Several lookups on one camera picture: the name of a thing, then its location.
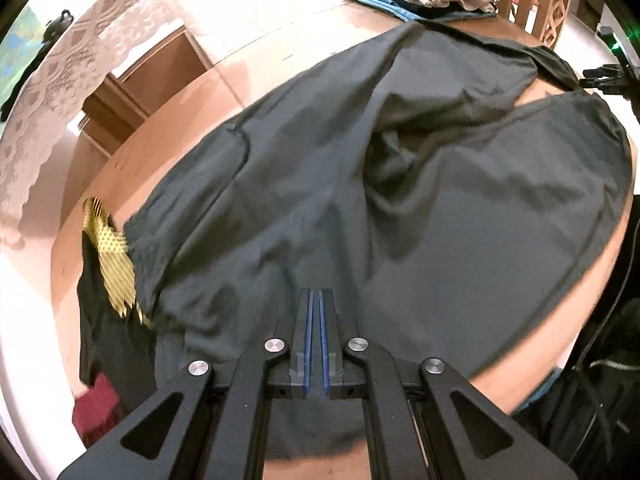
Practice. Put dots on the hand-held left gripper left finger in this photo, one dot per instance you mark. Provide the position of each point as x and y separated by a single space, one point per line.
309 350

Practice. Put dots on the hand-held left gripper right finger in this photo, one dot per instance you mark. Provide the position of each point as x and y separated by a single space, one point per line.
323 350

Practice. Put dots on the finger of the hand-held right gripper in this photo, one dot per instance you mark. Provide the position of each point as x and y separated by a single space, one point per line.
602 79

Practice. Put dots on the dark grey pants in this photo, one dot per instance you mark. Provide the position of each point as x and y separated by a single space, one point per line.
350 185

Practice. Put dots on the wooden slat fence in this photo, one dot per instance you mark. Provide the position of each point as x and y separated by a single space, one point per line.
555 10

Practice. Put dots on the black shirt with gold print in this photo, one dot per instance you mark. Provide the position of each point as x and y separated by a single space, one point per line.
100 310

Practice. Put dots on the dark red garment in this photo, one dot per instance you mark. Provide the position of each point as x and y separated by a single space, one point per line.
97 410

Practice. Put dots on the folded blue garment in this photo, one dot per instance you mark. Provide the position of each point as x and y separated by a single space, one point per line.
380 2

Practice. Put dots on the person's black jacket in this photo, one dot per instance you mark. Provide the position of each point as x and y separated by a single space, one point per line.
600 410

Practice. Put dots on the low wooden table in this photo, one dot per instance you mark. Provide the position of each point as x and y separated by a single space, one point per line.
150 75

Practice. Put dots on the white lace tablecloth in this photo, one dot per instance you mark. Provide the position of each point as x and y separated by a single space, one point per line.
65 75

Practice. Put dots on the dark teapot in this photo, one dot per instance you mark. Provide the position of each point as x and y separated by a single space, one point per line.
57 25

